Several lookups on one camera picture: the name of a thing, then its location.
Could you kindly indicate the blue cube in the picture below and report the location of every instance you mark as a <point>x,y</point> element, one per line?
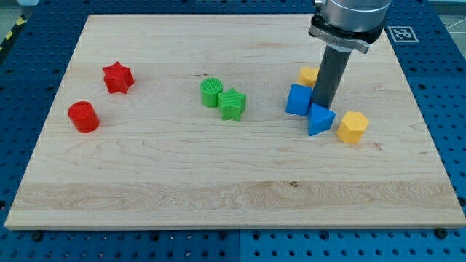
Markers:
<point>299,99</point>

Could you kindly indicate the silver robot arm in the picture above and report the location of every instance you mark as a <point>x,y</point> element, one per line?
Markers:
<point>348,25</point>

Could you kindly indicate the green star block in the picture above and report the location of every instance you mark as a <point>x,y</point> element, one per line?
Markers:
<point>231,104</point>

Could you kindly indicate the red star block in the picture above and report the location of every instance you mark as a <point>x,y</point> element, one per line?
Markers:
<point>118,78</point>

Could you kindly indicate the green cylinder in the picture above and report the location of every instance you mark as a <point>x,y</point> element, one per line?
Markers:
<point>210,88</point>

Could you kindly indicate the wooden board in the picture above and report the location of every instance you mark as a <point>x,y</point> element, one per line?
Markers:
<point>160,159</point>

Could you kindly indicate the blue triangular prism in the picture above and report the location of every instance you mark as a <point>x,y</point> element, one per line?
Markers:
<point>320,119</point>

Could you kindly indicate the yellow block behind rod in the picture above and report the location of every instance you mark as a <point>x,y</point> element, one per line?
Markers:
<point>307,76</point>

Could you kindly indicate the yellow hexagonal block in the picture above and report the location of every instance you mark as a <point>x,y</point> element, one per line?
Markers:
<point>352,127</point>

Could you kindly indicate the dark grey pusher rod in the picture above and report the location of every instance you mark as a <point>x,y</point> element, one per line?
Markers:
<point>330,73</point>

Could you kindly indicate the red cylinder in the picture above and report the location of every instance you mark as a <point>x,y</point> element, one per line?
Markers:
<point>83,116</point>

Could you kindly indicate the white fiducial marker tag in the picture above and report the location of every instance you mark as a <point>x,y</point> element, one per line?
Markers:
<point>402,34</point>

